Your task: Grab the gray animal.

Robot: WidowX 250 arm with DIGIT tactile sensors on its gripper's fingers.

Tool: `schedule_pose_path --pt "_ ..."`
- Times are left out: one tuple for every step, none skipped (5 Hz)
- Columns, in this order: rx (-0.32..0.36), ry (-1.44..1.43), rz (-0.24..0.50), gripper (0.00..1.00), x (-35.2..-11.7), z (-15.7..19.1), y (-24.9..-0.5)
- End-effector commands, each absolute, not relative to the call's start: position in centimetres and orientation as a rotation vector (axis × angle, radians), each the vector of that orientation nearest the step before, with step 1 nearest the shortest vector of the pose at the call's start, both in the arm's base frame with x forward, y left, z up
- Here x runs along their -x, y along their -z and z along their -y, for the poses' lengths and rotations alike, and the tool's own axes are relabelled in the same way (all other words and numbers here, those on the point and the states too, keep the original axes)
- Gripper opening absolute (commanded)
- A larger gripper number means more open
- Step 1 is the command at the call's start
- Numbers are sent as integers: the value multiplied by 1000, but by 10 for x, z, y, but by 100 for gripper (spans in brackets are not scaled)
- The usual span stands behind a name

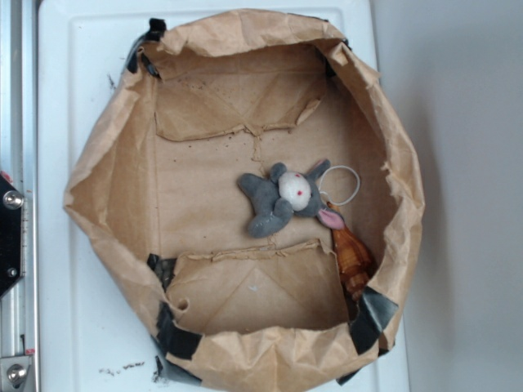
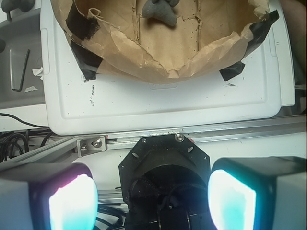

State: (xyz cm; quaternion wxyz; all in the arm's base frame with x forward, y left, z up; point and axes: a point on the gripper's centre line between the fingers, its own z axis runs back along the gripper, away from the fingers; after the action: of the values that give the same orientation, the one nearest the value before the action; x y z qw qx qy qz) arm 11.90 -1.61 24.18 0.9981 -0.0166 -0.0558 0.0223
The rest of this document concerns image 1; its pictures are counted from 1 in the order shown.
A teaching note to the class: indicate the gray plush bunny toy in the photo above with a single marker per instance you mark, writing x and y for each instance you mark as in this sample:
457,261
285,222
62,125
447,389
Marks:
284,194

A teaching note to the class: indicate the brown spiral seashell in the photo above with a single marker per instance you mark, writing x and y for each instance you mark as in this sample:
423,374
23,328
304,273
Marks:
354,261

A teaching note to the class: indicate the brown paper bag tray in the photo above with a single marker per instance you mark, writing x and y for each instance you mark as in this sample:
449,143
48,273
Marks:
156,191

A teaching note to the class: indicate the black mounting bracket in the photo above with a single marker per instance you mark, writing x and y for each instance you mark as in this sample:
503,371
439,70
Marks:
12,202

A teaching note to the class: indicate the silver corner bracket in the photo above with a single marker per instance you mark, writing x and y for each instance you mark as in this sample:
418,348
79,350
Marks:
17,374

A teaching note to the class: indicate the aluminium frame rail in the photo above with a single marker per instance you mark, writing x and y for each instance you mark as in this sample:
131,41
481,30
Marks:
19,88

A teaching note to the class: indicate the white plastic base tray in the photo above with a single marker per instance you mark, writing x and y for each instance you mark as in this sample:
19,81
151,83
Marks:
90,339

